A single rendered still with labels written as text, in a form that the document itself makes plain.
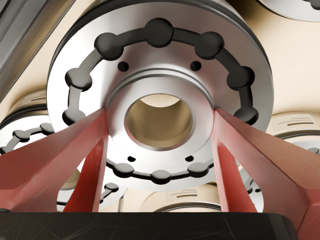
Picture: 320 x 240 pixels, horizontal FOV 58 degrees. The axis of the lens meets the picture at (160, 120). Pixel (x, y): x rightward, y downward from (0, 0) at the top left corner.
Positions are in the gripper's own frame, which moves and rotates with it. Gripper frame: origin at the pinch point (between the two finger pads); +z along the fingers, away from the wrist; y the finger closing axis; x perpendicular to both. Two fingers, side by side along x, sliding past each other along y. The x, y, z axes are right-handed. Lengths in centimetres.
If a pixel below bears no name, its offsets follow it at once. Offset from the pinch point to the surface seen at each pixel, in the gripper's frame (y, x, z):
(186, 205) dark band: -2.3, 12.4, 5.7
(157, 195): 0.2, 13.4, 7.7
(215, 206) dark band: -4.6, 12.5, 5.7
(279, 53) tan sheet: -7.7, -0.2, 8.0
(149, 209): 1.0, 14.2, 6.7
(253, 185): -7.0, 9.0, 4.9
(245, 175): -6.2, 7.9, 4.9
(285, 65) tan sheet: -8.4, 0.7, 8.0
